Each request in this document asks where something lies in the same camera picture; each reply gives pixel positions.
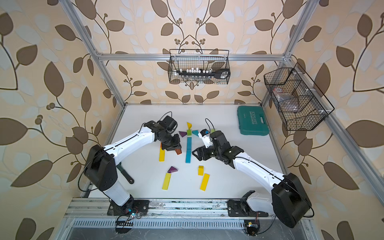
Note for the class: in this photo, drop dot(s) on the plastic bag in basket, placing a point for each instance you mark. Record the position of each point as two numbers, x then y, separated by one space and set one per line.
286 102

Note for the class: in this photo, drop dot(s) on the socket set rail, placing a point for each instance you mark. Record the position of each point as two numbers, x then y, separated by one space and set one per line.
220 74

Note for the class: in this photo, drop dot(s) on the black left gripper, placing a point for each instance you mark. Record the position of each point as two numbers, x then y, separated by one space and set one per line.
172 144

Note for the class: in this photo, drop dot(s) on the yellow triangular prism block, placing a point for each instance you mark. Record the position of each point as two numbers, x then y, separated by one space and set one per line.
201 170
189 125

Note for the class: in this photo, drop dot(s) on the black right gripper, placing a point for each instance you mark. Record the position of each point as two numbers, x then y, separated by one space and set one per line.
201 149

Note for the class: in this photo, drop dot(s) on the purple triangular prism block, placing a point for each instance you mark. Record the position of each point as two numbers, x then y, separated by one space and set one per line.
172 170
182 134

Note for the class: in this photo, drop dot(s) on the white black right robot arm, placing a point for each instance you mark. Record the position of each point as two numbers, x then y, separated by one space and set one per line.
286 198

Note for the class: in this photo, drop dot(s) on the yellow rectangular block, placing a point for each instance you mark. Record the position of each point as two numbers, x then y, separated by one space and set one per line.
162 155
205 181

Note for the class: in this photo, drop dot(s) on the teal triangular prism block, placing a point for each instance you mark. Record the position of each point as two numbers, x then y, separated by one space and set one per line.
195 132

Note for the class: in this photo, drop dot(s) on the green plastic tool case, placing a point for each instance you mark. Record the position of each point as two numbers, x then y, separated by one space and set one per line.
252 121

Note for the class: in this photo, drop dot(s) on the dark green pipe wrench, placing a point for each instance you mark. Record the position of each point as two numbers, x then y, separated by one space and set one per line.
125 174

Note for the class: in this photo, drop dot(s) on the black wire basket back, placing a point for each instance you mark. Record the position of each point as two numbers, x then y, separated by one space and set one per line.
186 59

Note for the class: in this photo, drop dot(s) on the teal rectangular block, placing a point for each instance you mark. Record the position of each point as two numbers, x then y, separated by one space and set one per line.
189 143
188 156

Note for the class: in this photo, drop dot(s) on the aluminium front rail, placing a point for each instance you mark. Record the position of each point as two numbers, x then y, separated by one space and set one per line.
103 208

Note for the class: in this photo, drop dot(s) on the black wire basket right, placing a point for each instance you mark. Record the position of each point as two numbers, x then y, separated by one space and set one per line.
300 102

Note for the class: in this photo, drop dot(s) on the aluminium frame post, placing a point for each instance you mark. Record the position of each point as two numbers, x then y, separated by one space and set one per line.
286 59

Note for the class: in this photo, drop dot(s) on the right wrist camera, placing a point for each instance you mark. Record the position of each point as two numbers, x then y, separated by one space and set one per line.
204 135

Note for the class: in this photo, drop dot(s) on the black wire basket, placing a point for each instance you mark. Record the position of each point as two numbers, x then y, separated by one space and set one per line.
300 102
186 59

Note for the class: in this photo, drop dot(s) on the yellow-green rectangular block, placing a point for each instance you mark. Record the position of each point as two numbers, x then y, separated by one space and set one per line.
166 182

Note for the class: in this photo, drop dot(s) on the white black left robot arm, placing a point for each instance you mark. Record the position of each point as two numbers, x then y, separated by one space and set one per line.
103 163

